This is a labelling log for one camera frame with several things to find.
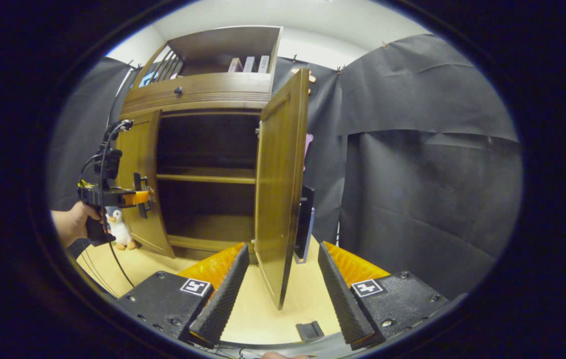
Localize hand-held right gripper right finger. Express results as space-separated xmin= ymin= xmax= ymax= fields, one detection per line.
xmin=317 ymin=241 xmax=450 ymax=350

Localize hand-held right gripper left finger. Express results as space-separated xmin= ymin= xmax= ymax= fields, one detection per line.
xmin=118 ymin=242 xmax=251 ymax=349

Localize wooden cabinet door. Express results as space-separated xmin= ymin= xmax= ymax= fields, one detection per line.
xmin=115 ymin=110 xmax=176 ymax=258
xmin=254 ymin=68 xmax=311 ymax=311

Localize wooden double-door shoe cabinet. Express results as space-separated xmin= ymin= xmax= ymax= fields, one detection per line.
xmin=113 ymin=26 xmax=311 ymax=311

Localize wooden cabinet shelf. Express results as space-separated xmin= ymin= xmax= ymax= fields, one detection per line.
xmin=157 ymin=174 xmax=256 ymax=185

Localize wooden cabinet drawer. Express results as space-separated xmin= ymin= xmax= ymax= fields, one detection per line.
xmin=122 ymin=72 xmax=274 ymax=117

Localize penguin plush toy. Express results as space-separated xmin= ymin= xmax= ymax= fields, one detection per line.
xmin=106 ymin=208 xmax=137 ymax=251

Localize small black block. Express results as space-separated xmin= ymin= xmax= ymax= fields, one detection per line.
xmin=296 ymin=321 xmax=325 ymax=342

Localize dark hardcover book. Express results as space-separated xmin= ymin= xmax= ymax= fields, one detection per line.
xmin=299 ymin=184 xmax=315 ymax=260

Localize black backdrop cloth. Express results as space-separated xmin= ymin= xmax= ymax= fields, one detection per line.
xmin=48 ymin=34 xmax=523 ymax=300

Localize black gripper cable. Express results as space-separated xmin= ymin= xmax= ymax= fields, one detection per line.
xmin=79 ymin=119 xmax=136 ymax=290

